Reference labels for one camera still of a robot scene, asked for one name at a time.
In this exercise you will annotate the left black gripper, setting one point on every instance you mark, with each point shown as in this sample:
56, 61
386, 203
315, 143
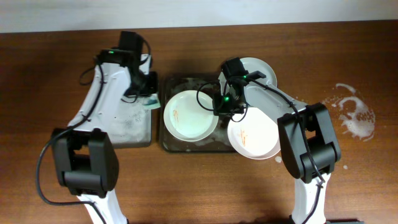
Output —
144, 86

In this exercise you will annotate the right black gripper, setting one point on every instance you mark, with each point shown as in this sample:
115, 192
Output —
224, 107

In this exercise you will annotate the green yellow sponge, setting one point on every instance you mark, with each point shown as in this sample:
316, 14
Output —
151, 102

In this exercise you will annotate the pale green plate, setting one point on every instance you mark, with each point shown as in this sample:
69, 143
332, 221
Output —
186, 120

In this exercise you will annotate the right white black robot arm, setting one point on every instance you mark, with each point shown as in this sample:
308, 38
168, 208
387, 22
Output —
307, 139

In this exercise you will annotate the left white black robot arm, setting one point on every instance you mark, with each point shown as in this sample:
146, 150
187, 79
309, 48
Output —
84, 156

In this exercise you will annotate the left soapy black tray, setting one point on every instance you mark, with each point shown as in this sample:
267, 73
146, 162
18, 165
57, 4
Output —
130, 124

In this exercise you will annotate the grey green rear plate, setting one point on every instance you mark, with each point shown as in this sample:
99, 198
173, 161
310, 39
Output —
251, 64

